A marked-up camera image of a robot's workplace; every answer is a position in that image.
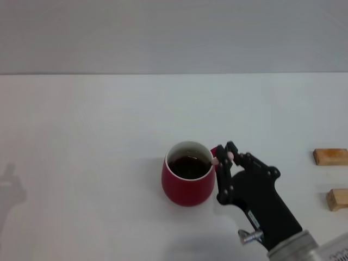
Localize silver wing bolt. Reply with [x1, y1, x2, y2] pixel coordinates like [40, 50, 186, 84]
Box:
[238, 229, 264, 246]

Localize dark coffee liquid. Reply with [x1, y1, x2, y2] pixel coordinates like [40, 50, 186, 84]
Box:
[167, 155, 212, 180]

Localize pink handled metal spoon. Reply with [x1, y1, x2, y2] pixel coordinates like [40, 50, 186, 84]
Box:
[187, 151, 234, 165]

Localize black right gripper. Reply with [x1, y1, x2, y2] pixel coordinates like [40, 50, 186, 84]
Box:
[216, 141, 303, 251]

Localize red ceramic cup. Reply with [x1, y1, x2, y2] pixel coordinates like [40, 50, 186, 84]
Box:
[160, 140, 220, 207]

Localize light wooden block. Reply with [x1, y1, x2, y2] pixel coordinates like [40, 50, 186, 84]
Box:
[312, 148, 348, 166]
[326, 188, 348, 212]

